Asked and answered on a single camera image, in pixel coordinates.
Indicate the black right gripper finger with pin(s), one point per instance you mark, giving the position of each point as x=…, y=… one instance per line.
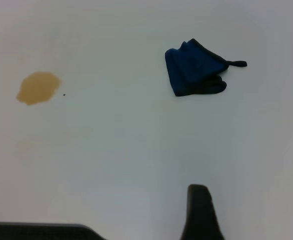
x=201, y=217

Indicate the tan coffee spill puddle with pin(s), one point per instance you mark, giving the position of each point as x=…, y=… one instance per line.
x=37, y=88

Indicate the blue cloth with black trim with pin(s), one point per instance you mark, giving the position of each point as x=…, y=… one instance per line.
x=189, y=70

